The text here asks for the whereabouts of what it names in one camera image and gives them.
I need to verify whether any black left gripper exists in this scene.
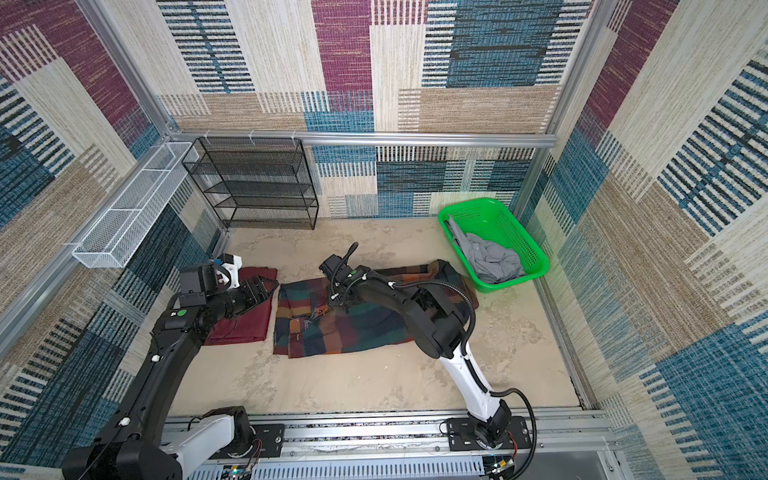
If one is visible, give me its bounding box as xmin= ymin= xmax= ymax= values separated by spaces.
xmin=208 ymin=274 xmax=277 ymax=321

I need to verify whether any multicolour plaid long sleeve shirt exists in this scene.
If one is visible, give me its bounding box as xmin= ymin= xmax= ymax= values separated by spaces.
xmin=274 ymin=260 xmax=478 ymax=358

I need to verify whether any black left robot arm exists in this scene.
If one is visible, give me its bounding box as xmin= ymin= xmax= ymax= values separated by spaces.
xmin=62 ymin=256 xmax=277 ymax=479

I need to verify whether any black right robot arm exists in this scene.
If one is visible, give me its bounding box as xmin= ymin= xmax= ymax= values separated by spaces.
xmin=320 ymin=255 xmax=511 ymax=449

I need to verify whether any folded maroon shirt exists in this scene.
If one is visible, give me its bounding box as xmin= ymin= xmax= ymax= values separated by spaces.
xmin=204 ymin=267 xmax=279 ymax=346

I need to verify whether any grey shirt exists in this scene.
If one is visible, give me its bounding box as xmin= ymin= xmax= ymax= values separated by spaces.
xmin=446 ymin=217 xmax=526 ymax=284

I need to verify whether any green plastic laundry basket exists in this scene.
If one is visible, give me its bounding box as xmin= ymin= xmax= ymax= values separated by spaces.
xmin=438 ymin=198 xmax=550 ymax=293

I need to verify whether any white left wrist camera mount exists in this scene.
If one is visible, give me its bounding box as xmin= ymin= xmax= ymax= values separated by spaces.
xmin=214 ymin=253 xmax=242 ymax=290

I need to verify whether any black wire mesh shelf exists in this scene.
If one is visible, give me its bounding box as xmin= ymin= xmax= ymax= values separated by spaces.
xmin=182 ymin=137 xmax=319 ymax=230

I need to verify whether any white wire mesh tray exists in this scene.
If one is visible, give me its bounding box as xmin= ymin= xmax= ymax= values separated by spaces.
xmin=72 ymin=142 xmax=192 ymax=269

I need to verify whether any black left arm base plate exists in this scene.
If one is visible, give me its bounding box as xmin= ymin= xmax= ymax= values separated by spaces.
xmin=211 ymin=424 xmax=285 ymax=460

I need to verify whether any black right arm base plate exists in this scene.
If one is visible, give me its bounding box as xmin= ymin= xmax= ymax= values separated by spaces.
xmin=439 ymin=416 xmax=533 ymax=451

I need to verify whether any black corrugated cable conduit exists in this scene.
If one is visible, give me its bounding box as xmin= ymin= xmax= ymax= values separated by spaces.
xmin=329 ymin=241 xmax=539 ymax=480

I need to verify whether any aluminium front rail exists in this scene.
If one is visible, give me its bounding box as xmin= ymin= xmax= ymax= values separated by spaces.
xmin=190 ymin=407 xmax=626 ymax=479

